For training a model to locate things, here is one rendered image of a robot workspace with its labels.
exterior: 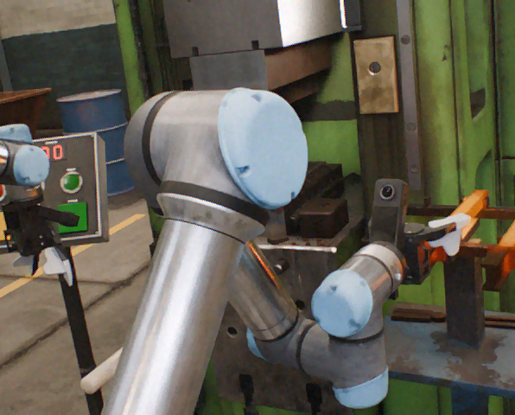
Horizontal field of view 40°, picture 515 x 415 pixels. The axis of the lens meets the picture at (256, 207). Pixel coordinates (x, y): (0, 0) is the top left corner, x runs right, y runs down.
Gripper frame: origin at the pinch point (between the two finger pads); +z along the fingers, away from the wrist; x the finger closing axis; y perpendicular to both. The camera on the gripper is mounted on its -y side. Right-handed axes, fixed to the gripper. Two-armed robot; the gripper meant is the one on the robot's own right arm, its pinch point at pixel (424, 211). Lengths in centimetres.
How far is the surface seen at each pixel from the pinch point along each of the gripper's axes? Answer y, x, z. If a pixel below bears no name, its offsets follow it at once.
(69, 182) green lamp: 1, -98, 13
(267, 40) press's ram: -28, -45, 30
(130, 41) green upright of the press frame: -31, -93, 40
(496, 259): 5.5, 12.7, -5.3
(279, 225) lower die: 15, -47, 30
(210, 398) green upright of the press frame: 78, -87, 40
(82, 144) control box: -7, -98, 20
